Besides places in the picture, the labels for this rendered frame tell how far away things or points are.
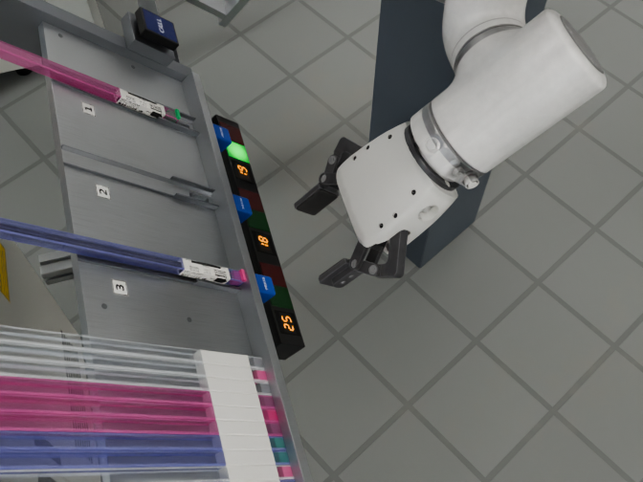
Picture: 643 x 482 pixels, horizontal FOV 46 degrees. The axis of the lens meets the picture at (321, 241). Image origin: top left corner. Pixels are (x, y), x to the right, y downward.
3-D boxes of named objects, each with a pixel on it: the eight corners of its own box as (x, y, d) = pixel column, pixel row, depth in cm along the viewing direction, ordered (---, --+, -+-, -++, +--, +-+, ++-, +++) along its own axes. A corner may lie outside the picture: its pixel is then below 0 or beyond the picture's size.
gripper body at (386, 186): (483, 202, 72) (395, 263, 77) (444, 120, 77) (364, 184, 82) (439, 182, 66) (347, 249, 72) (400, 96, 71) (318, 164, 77)
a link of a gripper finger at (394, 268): (426, 262, 71) (381, 289, 74) (402, 193, 74) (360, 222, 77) (419, 260, 70) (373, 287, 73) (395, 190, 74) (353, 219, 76)
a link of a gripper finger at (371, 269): (394, 275, 74) (345, 309, 78) (384, 249, 76) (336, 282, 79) (374, 270, 72) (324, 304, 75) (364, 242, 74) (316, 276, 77)
